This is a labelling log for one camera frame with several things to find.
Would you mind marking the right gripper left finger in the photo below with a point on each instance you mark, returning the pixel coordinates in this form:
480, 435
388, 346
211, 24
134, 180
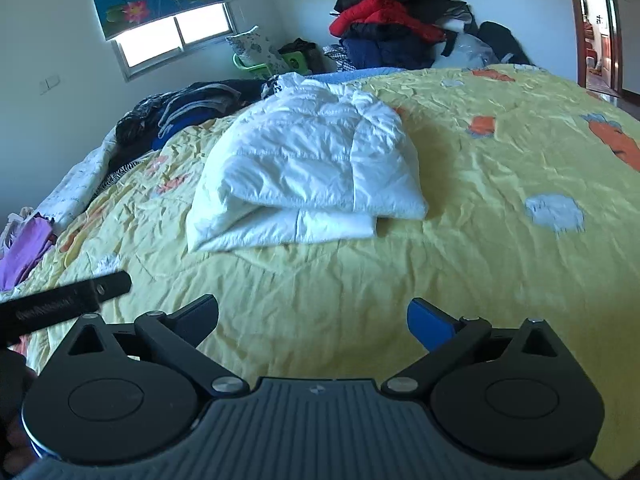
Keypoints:
172, 340

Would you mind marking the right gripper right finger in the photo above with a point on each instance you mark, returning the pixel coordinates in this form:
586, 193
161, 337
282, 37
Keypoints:
448, 343

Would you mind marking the white quilted puffer jacket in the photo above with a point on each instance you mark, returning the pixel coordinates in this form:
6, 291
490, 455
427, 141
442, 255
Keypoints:
312, 163

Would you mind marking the dark striped clothes pile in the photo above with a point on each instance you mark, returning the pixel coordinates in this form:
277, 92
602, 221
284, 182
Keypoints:
155, 120

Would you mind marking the red and black clothes pile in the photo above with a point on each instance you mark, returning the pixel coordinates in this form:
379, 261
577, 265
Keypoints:
418, 34

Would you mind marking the purple garment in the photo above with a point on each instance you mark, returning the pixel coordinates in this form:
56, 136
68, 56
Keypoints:
30, 245

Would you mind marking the white quilted blanket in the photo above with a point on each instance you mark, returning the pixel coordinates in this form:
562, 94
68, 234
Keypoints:
73, 194

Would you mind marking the yellow floral bedspread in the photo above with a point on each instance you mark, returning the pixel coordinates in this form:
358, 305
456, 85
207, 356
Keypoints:
533, 214

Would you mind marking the light blue knitted blanket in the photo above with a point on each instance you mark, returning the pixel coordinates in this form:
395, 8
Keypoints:
353, 75

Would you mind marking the window with bright light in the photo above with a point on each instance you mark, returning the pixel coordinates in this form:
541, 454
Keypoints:
153, 45

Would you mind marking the floral cushion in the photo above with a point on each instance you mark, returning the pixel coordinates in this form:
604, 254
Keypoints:
254, 49

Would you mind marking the white wall switch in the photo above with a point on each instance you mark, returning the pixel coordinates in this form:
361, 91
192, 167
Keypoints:
49, 83

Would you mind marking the brown wooden door frame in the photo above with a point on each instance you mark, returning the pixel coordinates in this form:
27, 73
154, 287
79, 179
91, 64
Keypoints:
607, 33

